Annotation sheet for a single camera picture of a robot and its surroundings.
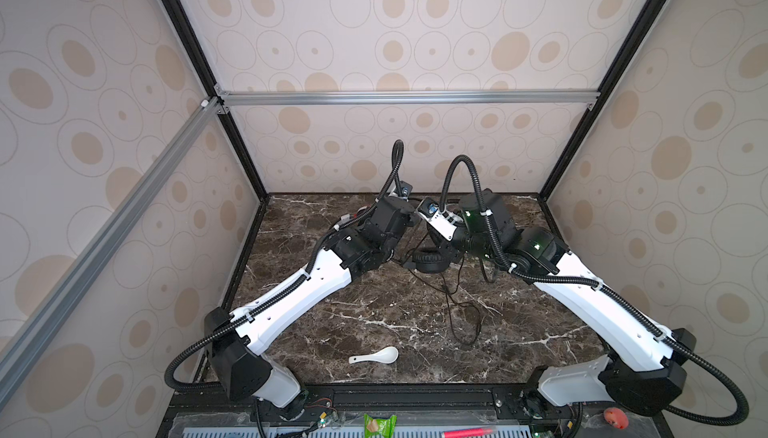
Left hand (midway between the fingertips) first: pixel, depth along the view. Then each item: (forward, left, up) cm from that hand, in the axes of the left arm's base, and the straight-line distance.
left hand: (392, 209), depth 72 cm
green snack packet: (-42, +3, -28) cm, 51 cm away
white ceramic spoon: (-26, +2, -31) cm, 40 cm away
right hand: (-5, -10, +1) cm, 12 cm away
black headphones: (-11, -9, -6) cm, 15 cm away
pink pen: (-43, -18, -30) cm, 56 cm away
